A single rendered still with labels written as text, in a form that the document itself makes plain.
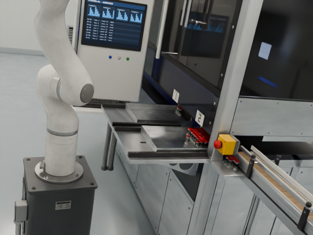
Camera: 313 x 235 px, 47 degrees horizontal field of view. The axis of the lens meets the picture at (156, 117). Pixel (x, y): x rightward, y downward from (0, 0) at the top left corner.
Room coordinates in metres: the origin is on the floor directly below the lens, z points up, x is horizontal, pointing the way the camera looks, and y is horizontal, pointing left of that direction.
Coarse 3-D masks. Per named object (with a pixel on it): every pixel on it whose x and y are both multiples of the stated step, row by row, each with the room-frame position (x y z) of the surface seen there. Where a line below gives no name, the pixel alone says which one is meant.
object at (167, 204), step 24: (144, 168) 2.34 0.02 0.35; (168, 168) 1.98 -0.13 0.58; (288, 168) 1.75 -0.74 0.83; (312, 168) 1.81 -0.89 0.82; (144, 192) 2.26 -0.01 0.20; (168, 192) 1.92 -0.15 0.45; (216, 192) 1.59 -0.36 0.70; (240, 192) 1.65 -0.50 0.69; (312, 192) 1.84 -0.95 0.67; (168, 216) 1.86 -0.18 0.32; (216, 216) 1.61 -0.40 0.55; (240, 216) 1.67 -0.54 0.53; (264, 216) 1.73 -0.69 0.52
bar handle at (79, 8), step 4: (80, 0) 2.26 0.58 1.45; (80, 4) 2.26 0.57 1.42; (80, 8) 2.27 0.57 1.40; (80, 12) 2.27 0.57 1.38; (76, 16) 2.27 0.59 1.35; (80, 16) 2.27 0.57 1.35; (76, 20) 2.27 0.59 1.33; (80, 20) 2.27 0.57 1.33; (76, 24) 2.26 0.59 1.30; (76, 28) 2.26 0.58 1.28; (76, 32) 2.26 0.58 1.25; (76, 36) 2.26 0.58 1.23; (76, 40) 2.26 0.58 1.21; (76, 44) 2.26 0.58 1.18; (76, 48) 2.26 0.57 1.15; (76, 52) 2.27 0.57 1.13
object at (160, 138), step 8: (144, 128) 1.77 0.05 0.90; (152, 128) 1.79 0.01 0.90; (160, 128) 1.81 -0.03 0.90; (168, 128) 1.82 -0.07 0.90; (176, 128) 1.84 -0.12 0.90; (184, 128) 1.86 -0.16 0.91; (144, 136) 1.70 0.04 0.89; (152, 136) 1.73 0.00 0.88; (160, 136) 1.75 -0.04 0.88; (168, 136) 1.77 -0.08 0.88; (176, 136) 1.78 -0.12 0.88; (184, 136) 1.80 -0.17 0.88; (152, 144) 1.59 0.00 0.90; (160, 144) 1.65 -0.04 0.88; (168, 144) 1.67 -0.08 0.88; (176, 144) 1.68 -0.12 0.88; (184, 144) 1.70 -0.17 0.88; (192, 144) 1.72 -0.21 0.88
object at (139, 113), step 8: (128, 104) 2.09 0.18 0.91; (136, 104) 2.11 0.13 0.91; (144, 104) 2.13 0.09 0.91; (152, 104) 2.14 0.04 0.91; (160, 104) 2.17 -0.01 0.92; (128, 112) 2.01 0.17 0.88; (136, 112) 2.04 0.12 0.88; (144, 112) 2.06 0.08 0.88; (152, 112) 2.09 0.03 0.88; (160, 112) 2.11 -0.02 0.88; (168, 112) 2.14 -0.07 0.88; (136, 120) 1.85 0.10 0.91; (144, 120) 1.86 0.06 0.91; (152, 120) 1.88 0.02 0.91; (160, 120) 1.89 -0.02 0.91; (168, 120) 1.91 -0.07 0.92; (176, 120) 1.93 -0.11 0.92; (184, 120) 2.05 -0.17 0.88
